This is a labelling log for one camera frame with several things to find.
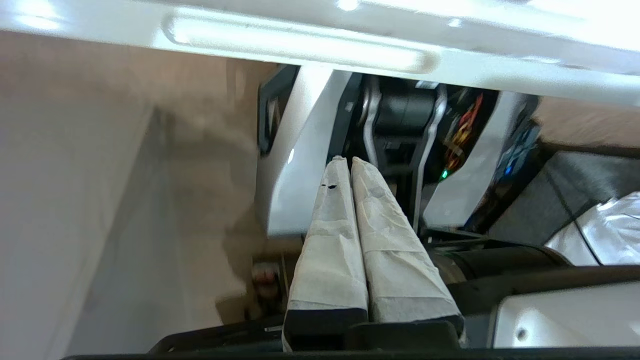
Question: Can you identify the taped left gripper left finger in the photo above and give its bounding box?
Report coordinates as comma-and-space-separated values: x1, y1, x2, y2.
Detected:
281, 156, 369, 351

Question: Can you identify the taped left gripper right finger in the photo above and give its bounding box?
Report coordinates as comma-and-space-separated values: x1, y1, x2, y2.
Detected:
351, 156, 466, 333

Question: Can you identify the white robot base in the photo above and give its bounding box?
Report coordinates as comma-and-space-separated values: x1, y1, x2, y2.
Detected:
252, 62, 551, 241

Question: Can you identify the crinkled silver cover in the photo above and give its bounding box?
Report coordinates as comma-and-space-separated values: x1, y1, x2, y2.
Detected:
545, 191, 640, 267

